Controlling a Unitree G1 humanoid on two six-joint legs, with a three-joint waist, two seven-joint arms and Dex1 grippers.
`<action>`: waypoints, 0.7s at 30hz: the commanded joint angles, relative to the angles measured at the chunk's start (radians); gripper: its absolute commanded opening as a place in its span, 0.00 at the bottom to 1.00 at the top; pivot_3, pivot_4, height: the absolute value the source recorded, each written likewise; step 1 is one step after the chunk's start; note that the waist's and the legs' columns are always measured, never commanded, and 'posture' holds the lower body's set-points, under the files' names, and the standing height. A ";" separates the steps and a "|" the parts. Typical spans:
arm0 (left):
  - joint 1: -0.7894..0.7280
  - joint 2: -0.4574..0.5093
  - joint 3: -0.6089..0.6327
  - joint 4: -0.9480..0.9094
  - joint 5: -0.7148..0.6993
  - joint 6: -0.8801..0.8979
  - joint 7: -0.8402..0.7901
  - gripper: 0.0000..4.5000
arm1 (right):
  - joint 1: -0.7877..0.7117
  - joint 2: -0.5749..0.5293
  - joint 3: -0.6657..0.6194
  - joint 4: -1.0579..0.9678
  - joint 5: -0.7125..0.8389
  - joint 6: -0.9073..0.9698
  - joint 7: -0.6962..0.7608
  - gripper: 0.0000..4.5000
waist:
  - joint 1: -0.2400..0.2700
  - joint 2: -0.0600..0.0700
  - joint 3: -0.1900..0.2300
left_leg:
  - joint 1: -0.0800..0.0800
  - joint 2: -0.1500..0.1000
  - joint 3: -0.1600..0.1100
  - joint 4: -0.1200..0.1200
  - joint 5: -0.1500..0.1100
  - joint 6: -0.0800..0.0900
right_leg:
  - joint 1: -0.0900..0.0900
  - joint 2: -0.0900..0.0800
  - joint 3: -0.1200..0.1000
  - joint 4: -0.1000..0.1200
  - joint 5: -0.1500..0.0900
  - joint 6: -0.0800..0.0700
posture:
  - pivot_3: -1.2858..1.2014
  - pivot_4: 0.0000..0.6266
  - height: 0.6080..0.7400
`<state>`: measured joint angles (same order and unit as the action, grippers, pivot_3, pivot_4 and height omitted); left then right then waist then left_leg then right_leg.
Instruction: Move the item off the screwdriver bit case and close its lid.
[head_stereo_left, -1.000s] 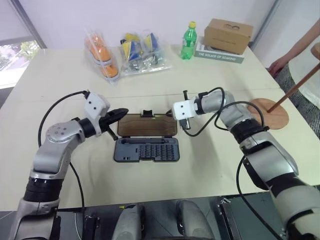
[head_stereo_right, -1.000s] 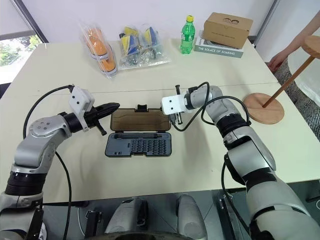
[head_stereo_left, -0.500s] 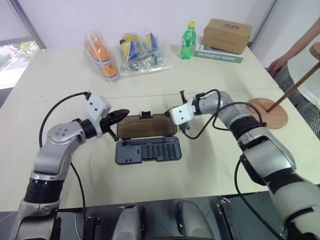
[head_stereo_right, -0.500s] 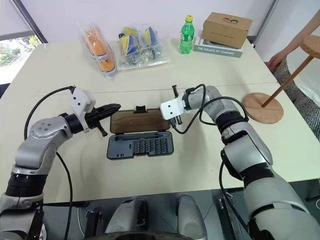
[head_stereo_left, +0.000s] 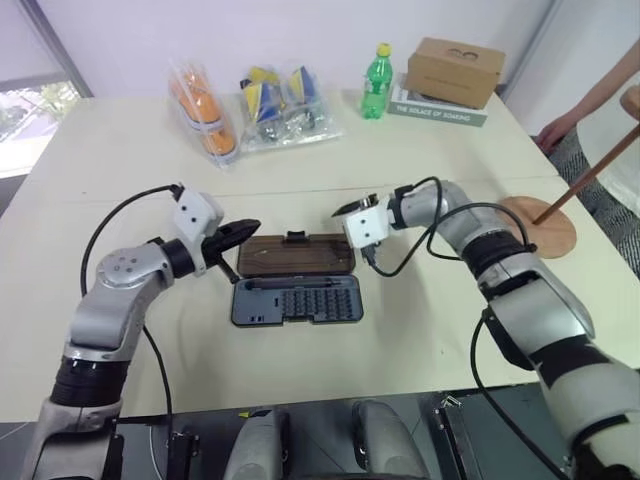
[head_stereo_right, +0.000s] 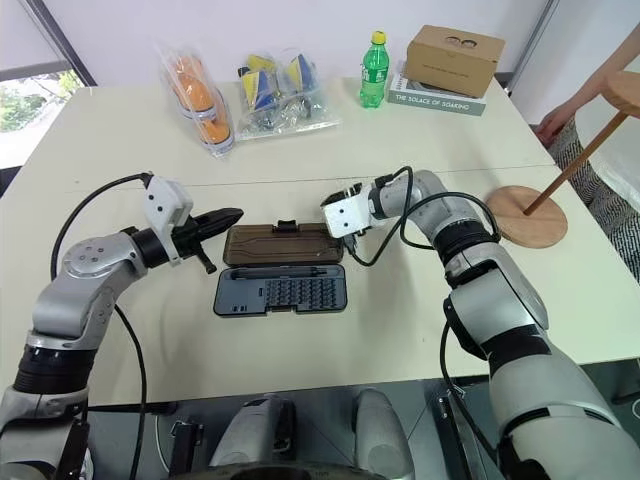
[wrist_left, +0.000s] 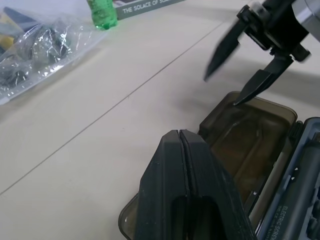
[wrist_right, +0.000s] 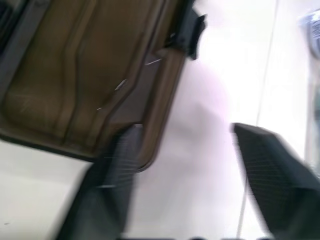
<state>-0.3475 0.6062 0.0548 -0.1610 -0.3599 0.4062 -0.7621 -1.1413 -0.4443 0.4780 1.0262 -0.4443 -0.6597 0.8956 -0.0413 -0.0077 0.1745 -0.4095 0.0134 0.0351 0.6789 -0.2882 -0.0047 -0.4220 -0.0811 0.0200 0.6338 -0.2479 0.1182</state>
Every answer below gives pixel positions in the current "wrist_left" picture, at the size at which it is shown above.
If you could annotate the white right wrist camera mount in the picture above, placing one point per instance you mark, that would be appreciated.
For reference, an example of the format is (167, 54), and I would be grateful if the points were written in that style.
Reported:
(308, 15)

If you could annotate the blue yellow packet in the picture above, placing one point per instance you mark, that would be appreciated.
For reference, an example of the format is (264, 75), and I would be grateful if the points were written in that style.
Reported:
(12, 27)

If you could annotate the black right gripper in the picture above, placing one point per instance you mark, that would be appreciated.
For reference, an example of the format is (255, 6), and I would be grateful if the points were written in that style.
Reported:
(277, 22)

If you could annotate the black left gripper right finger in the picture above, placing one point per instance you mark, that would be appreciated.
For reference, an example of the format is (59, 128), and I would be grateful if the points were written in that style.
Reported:
(207, 180)

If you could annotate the clear plastic bag dark items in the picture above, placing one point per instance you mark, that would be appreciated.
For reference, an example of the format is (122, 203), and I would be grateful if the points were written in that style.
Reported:
(37, 55)

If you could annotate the grey electric screwdriver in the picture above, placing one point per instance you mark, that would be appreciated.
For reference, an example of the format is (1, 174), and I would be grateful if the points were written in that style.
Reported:
(297, 190)

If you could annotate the grey screwdriver case smoky lid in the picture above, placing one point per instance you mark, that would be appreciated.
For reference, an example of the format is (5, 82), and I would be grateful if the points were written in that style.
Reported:
(240, 140)

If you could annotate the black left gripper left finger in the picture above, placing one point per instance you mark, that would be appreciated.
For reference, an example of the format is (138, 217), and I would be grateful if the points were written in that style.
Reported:
(162, 175)

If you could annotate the green plastic bottle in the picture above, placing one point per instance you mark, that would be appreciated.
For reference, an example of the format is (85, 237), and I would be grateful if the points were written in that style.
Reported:
(102, 13)

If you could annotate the grey book white title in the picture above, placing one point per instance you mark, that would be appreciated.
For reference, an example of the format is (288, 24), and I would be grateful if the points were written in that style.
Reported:
(145, 6)

